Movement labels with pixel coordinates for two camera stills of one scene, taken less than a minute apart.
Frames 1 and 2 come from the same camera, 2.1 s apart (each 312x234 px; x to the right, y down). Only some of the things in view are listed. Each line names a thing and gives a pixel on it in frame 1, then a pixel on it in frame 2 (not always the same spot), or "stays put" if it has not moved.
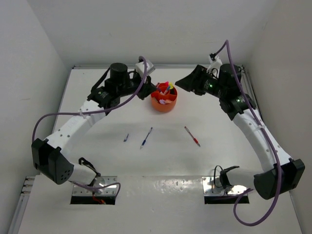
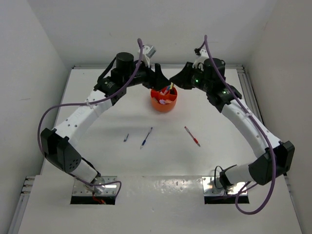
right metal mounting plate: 213,186 stays put
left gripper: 146,87 -> 154,80
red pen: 194,139 stays put
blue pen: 144,141 stays put
